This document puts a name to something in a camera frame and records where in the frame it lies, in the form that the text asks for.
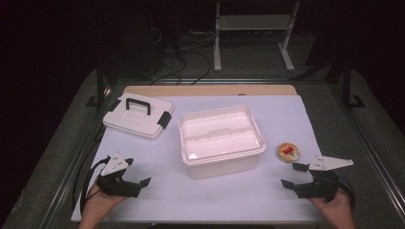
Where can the person's right hand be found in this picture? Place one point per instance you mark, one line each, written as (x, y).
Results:
(337, 208)

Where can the white divided tray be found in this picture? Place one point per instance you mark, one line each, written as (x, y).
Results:
(219, 147)

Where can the white plastic storage box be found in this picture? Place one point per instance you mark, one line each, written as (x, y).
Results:
(219, 171)

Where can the round gold tin red label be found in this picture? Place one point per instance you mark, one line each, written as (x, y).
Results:
(288, 152)

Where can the black frame post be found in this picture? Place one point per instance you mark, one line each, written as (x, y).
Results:
(100, 86)
(347, 89)

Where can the person's left hand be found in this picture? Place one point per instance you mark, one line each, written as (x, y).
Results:
(97, 205)

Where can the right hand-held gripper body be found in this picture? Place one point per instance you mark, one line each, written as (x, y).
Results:
(320, 187)

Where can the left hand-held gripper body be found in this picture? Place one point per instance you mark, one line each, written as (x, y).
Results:
(117, 186)

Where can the white metal stand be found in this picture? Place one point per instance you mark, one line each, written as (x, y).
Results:
(254, 22)

